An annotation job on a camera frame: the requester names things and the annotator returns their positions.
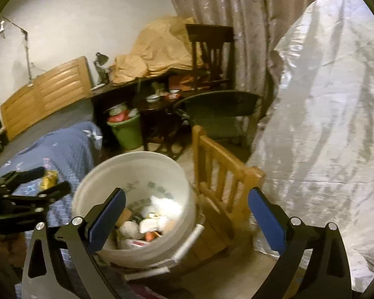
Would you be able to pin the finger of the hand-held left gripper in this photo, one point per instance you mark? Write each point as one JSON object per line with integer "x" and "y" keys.
{"x": 34, "y": 202}
{"x": 21, "y": 177}

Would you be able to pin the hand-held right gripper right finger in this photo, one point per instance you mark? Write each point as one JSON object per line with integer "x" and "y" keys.
{"x": 268, "y": 218}

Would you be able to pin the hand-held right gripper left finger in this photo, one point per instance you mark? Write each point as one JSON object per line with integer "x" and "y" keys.
{"x": 107, "y": 218}

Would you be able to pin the white plastic bucket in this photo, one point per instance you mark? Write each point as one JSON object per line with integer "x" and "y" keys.
{"x": 137, "y": 168}

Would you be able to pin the white bubble wrap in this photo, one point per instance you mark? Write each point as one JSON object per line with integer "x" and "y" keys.
{"x": 165, "y": 205}

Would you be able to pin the grey bed mattress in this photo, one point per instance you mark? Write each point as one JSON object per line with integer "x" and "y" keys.
{"x": 50, "y": 127}

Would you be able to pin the blue star checked blanket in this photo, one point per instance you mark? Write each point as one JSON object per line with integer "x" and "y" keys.
{"x": 71, "y": 149}

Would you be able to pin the light wooden chair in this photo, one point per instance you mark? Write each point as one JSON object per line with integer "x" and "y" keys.
{"x": 230, "y": 158}

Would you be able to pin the wooden bed headboard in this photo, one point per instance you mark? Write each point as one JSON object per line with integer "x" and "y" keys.
{"x": 50, "y": 96}

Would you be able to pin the green plastic bin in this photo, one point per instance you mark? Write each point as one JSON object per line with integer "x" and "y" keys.
{"x": 127, "y": 134}

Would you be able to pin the silver crinkled cover cloth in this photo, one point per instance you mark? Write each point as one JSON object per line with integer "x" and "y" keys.
{"x": 314, "y": 115}

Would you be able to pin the round dark table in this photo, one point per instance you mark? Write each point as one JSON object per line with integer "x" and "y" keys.
{"x": 155, "y": 106}

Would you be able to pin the black wicker chair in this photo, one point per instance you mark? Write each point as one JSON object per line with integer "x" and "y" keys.
{"x": 218, "y": 106}

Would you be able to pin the dark wooden desk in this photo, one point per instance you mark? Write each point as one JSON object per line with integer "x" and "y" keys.
{"x": 112, "y": 88}

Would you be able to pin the white bowl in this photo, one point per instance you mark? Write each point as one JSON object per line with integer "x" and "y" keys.
{"x": 152, "y": 98}

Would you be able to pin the dark desk lamp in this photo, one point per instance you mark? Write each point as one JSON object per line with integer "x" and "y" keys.
{"x": 101, "y": 57}

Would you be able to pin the white ceiling fan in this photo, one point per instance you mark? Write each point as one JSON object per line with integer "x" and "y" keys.
{"x": 2, "y": 27}

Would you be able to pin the orange cover cloth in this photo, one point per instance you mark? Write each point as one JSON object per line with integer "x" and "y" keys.
{"x": 155, "y": 49}

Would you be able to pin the dark wooden chair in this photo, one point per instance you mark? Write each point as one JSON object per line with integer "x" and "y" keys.
{"x": 208, "y": 32}

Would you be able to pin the beige patterned curtain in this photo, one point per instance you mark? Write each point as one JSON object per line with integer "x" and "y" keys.
{"x": 237, "y": 6}

